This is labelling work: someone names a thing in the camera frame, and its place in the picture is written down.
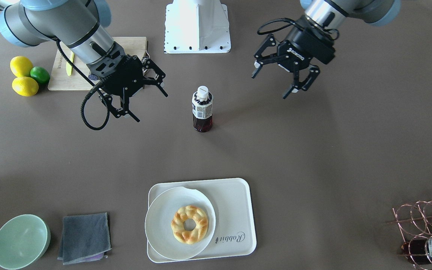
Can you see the wooden cutting board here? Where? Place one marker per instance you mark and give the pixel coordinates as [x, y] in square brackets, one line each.
[59, 80]

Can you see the white plate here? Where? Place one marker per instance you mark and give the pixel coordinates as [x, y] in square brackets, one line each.
[180, 223]

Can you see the whole lemon near board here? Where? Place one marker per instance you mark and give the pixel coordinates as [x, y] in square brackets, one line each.
[21, 66]

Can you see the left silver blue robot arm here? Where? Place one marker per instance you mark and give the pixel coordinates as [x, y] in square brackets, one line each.
[328, 15]

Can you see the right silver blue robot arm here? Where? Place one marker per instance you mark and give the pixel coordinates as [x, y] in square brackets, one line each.
[81, 26]

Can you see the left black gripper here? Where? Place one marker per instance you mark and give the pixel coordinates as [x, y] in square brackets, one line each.
[301, 45]

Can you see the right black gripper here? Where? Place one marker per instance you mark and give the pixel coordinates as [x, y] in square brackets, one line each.
[127, 81]

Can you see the grey folded cloth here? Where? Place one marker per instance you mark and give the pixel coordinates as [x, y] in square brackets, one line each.
[84, 238]

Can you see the mint green bowl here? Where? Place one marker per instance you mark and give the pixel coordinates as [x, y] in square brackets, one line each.
[23, 240]

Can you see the green lime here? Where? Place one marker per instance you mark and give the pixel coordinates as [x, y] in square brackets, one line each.
[40, 74]

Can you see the yellow plastic knife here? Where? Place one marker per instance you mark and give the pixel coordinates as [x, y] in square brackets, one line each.
[69, 62]

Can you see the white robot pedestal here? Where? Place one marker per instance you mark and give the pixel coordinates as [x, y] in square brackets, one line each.
[197, 26]

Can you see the cream serving tray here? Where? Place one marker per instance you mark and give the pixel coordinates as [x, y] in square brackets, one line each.
[228, 205]

